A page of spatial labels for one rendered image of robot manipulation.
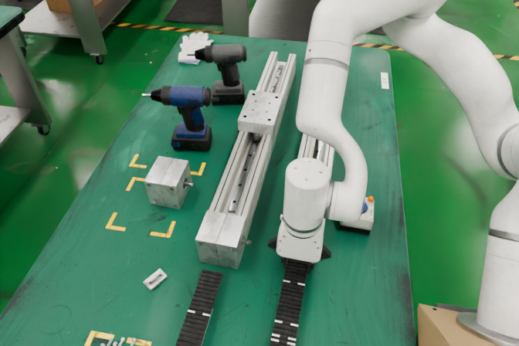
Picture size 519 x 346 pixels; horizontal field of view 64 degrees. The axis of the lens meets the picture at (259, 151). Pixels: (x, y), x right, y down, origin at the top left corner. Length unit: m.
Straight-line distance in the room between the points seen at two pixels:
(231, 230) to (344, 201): 0.32
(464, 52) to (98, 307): 0.94
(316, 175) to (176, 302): 0.46
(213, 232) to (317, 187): 0.34
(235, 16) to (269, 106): 1.46
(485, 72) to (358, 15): 0.26
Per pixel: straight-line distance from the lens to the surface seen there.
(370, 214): 1.12
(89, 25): 3.26
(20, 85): 2.66
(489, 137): 0.99
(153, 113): 1.52
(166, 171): 1.16
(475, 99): 0.92
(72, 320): 1.09
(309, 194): 0.78
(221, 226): 1.02
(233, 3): 2.66
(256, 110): 1.28
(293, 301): 0.99
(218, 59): 1.42
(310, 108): 0.81
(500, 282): 0.94
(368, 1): 0.87
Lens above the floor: 1.69
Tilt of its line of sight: 43 degrees down
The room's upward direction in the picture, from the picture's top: straight up
